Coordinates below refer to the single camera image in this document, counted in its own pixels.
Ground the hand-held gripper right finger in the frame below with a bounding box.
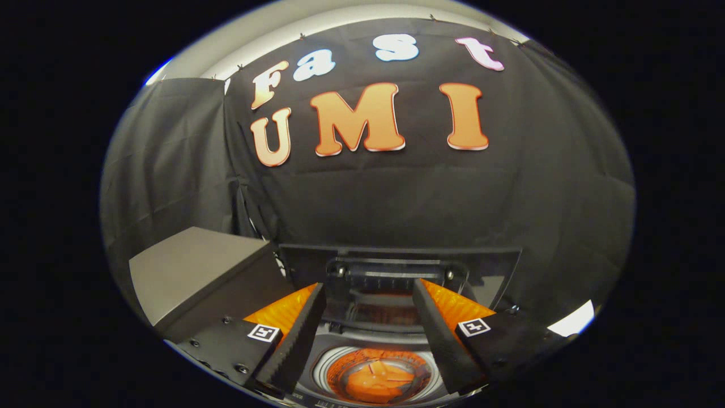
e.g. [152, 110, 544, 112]
[412, 279, 570, 397]

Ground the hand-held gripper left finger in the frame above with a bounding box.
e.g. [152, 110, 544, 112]
[174, 283, 328, 398]

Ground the yellow polo shirt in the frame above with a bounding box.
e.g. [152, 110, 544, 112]
[329, 348, 431, 404]

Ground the grey box stand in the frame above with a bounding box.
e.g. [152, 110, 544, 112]
[129, 227, 295, 343]

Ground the black backdrop cloth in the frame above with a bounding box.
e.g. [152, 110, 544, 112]
[101, 17, 636, 332]

